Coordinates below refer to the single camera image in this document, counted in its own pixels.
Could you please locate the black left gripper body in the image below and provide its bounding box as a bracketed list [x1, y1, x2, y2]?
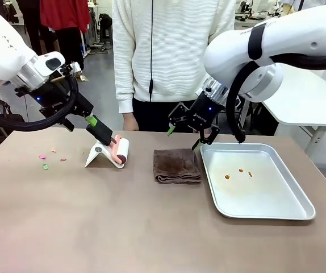
[36, 81, 95, 121]

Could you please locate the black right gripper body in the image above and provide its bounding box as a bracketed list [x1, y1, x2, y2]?
[186, 90, 224, 131]

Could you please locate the pink handled lint roller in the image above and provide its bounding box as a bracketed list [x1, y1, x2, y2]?
[108, 134, 131, 167]

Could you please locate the brown cloth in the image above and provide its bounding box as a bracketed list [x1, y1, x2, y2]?
[153, 148, 203, 184]

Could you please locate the person's right hand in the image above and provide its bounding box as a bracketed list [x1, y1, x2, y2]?
[122, 111, 139, 132]

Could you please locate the white folding stand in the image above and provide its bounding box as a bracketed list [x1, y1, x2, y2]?
[84, 139, 126, 169]

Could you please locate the black bag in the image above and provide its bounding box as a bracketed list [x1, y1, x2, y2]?
[0, 99, 26, 138]

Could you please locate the person in white sweater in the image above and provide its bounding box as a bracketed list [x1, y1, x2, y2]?
[111, 0, 237, 133]

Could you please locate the silver metal tray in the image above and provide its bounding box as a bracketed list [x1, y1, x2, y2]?
[199, 142, 317, 221]

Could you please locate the bystander in red top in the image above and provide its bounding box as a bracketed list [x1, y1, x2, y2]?
[39, 0, 91, 78]

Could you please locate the black office chair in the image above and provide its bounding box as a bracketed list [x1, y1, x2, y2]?
[98, 13, 114, 46]

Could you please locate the bystander in black clothes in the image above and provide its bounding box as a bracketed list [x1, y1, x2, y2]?
[17, 0, 43, 57]

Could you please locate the large white table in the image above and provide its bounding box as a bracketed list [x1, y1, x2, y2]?
[261, 65, 326, 156]

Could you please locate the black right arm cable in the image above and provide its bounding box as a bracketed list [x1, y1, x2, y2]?
[226, 52, 326, 144]

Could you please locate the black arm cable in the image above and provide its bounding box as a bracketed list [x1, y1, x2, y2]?
[0, 67, 80, 133]
[226, 52, 326, 144]

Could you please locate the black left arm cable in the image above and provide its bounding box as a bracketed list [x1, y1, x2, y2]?
[0, 67, 80, 133]

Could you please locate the black earphone cord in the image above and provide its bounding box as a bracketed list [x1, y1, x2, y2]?
[148, 0, 155, 102]

